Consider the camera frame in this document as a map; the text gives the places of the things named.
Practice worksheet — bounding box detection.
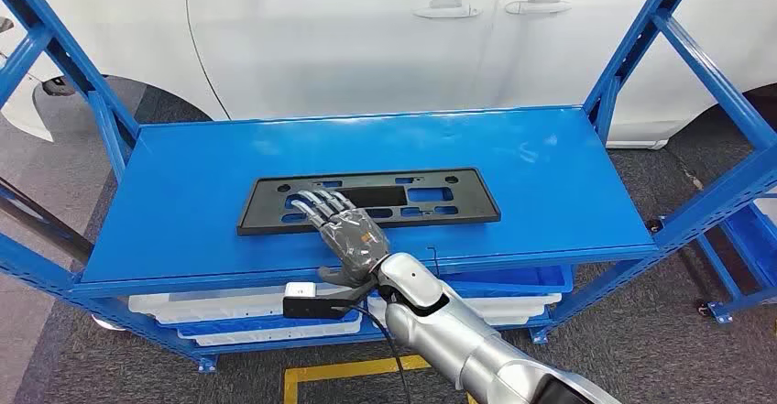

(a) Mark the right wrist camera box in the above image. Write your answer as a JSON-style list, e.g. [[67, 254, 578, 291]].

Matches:
[[282, 280, 378, 322]]

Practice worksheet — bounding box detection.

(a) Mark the blue plastic crate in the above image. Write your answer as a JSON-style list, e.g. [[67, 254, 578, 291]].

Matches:
[[433, 266, 575, 298], [174, 309, 364, 339]]

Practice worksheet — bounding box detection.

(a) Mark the black plastic frame part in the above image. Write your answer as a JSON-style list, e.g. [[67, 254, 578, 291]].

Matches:
[[236, 168, 502, 236]]

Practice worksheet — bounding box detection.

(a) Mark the white car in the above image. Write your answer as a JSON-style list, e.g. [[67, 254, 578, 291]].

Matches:
[[0, 0, 777, 150]]

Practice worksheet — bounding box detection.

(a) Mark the translucent plastic crate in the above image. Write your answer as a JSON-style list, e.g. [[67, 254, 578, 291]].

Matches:
[[128, 284, 347, 324]]

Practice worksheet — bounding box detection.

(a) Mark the black camera cable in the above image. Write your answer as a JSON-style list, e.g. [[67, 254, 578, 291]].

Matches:
[[348, 303, 415, 404]]

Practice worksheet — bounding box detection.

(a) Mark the dark metal bar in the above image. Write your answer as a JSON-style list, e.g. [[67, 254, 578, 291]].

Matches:
[[0, 178, 95, 264]]

